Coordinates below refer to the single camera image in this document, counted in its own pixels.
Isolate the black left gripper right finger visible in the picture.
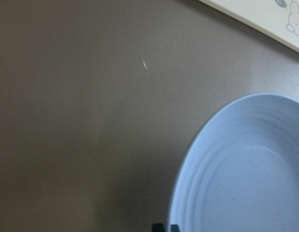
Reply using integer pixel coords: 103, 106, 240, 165
170, 224, 180, 232

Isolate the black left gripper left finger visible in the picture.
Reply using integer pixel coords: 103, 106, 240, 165
151, 223, 164, 232

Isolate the blue plate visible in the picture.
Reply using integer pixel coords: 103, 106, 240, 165
165, 93, 299, 232

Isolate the cream rabbit tray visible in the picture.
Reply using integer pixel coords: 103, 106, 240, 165
202, 0, 299, 53

